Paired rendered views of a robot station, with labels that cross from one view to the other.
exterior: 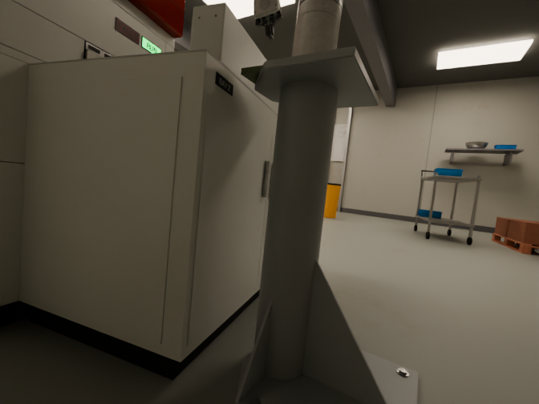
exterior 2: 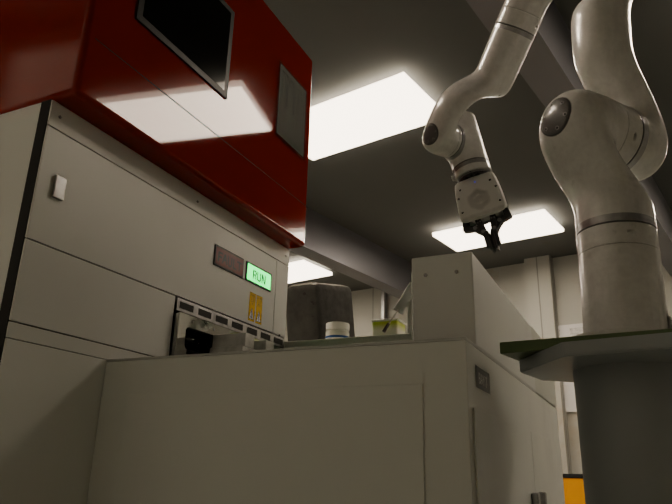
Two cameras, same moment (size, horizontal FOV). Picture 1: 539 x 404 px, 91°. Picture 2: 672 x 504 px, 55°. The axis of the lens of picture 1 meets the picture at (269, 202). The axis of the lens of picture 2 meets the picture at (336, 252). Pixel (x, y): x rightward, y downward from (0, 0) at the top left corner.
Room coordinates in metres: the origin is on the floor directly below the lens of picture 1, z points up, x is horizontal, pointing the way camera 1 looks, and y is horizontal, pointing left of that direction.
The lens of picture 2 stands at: (-0.24, 0.26, 0.65)
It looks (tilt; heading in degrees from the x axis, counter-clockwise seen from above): 19 degrees up; 6
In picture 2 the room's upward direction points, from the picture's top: 1 degrees clockwise
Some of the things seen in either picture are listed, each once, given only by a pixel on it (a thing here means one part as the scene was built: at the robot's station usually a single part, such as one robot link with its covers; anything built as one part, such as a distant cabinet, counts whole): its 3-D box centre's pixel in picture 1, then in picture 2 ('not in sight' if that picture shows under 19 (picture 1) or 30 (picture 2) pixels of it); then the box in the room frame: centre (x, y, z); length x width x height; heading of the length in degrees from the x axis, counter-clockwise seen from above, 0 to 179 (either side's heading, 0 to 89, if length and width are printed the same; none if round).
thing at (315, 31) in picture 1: (314, 46); (621, 291); (0.76, -0.08, 0.92); 0.19 x 0.19 x 0.18
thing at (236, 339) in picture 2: not in sight; (233, 341); (1.04, 0.60, 0.89); 0.08 x 0.03 x 0.03; 71
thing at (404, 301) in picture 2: not in sight; (406, 309); (1.32, 0.25, 1.03); 0.06 x 0.04 x 0.13; 71
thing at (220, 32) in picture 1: (250, 78); (483, 335); (0.94, 0.11, 0.89); 0.55 x 0.09 x 0.14; 161
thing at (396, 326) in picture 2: not in sight; (389, 333); (1.45, 0.29, 1.00); 0.07 x 0.07 x 0.07; 71
